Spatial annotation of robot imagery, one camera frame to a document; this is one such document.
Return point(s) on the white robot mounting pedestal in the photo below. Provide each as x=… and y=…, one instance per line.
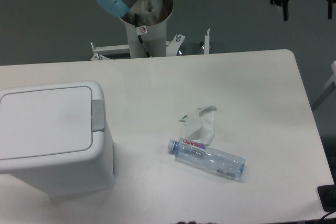
x=145, y=25

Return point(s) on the white metal table frame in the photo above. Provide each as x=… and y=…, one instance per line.
x=173, y=48

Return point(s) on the white furniture leg right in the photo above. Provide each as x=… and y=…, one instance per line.
x=326, y=90

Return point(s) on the crumpled white paper wrapper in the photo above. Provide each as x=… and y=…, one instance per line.
x=199, y=125

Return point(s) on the white plastic trash can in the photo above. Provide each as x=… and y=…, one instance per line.
x=73, y=172

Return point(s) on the black device at table edge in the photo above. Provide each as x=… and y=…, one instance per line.
x=327, y=197

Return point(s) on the grey lid push button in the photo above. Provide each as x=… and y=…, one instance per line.
x=98, y=115

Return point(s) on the white trash can lid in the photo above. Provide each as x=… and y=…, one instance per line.
x=45, y=122

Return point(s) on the clear plastic water bottle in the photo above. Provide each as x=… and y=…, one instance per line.
x=201, y=156

